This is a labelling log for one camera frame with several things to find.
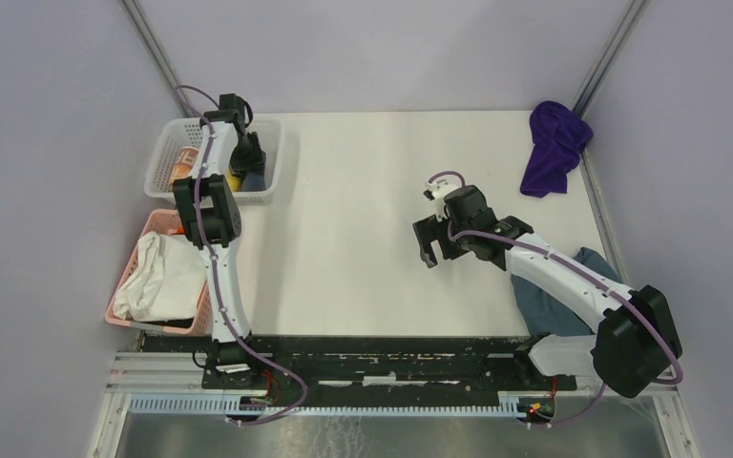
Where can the corner metal rail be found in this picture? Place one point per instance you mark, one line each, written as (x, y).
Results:
(606, 58)
(145, 33)

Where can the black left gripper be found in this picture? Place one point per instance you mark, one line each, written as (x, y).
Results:
(254, 161)

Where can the dark grey towel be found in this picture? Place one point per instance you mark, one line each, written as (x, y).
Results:
(253, 182)

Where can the yellow rolled towel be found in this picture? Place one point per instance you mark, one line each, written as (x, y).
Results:
(234, 183)

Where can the orange patterned rolled towel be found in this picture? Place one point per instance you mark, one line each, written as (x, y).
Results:
(185, 161)

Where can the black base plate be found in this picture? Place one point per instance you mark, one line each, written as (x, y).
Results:
(382, 372)

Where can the white plastic basket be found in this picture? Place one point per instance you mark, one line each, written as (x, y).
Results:
(186, 132)

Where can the white cloth in basket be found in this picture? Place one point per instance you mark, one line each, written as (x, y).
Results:
(166, 283)

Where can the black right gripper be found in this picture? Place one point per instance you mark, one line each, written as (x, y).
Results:
(429, 229)

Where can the teal blue towel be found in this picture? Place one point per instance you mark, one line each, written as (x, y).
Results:
(543, 314)

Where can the purple towel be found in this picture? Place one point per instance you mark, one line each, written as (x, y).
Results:
(559, 139)

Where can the pink plastic basket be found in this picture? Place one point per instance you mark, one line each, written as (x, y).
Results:
(164, 221)

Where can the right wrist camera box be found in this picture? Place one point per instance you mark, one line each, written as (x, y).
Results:
(440, 187)

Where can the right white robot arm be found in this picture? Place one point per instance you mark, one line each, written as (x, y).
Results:
(633, 341)

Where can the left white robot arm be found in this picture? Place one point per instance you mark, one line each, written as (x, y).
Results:
(211, 220)

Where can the left corner metal rail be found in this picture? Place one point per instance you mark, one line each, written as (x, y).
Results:
(145, 33)

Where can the right corner metal rail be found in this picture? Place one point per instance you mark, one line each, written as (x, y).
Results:
(606, 58)

